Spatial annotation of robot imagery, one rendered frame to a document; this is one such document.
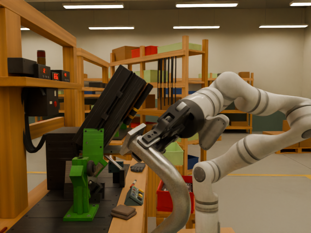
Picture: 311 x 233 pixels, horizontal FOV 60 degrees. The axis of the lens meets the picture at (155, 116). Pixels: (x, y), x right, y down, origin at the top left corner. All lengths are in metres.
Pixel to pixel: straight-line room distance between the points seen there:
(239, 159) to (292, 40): 10.71
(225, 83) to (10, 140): 1.05
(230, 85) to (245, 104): 0.09
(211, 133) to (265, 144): 0.40
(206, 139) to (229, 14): 10.57
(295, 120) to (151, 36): 9.92
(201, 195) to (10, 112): 0.92
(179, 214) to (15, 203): 1.13
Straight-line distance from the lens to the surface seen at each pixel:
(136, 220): 1.30
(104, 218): 1.33
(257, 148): 0.94
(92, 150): 1.54
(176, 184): 0.43
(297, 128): 0.88
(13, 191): 1.47
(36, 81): 1.35
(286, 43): 11.49
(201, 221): 1.13
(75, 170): 1.26
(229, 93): 0.66
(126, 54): 5.40
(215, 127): 0.54
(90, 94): 10.21
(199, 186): 1.09
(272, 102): 0.77
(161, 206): 1.61
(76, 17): 11.33
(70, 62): 2.36
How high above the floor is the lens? 1.47
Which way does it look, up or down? 5 degrees down
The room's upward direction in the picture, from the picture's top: straight up
